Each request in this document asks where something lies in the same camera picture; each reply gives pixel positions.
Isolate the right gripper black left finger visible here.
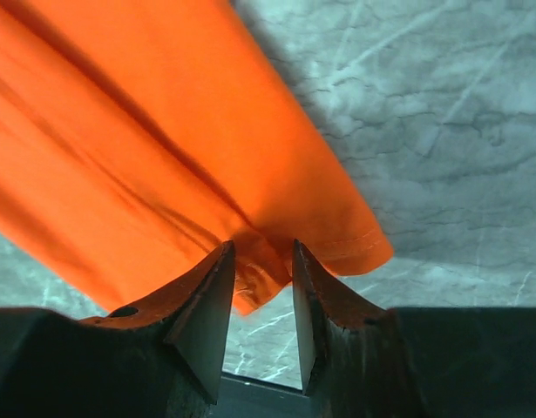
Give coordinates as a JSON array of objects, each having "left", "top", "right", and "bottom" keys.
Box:
[{"left": 78, "top": 239, "right": 237, "bottom": 418}]

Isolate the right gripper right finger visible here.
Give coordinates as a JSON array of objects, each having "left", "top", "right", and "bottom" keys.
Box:
[{"left": 292, "top": 238, "right": 425, "bottom": 418}]

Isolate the orange t shirt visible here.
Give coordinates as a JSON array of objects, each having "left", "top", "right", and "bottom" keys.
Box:
[{"left": 0, "top": 1, "right": 393, "bottom": 314}]

